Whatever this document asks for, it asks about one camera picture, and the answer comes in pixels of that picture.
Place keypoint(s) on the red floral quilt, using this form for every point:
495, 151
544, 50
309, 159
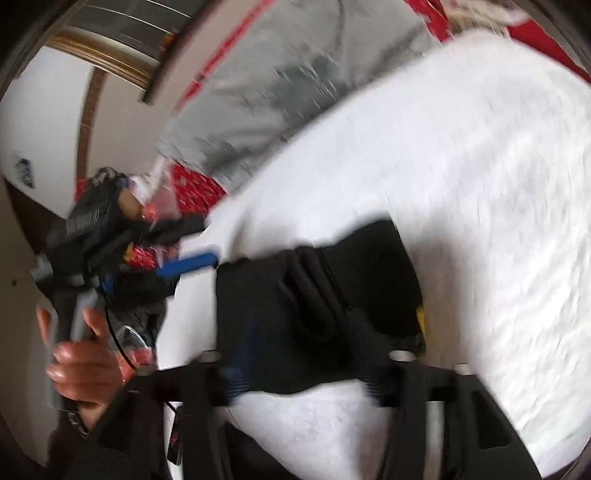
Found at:
194, 191

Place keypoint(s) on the person's left forearm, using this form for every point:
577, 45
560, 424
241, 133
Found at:
78, 457

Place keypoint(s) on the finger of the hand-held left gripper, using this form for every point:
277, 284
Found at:
189, 264
180, 228

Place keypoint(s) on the plain red cloth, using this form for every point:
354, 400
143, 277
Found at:
545, 41

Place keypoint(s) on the person's left hand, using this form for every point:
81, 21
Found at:
85, 364

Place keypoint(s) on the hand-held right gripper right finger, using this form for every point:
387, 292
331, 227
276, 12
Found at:
375, 383

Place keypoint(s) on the black pants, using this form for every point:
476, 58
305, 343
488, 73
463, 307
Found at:
295, 295

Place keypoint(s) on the white quilted blanket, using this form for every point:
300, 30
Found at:
461, 184

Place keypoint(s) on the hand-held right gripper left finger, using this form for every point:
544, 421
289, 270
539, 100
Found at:
238, 376

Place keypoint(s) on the grey floral pillow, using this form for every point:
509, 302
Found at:
300, 69

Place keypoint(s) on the clear plastic bag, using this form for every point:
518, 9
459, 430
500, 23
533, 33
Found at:
161, 198

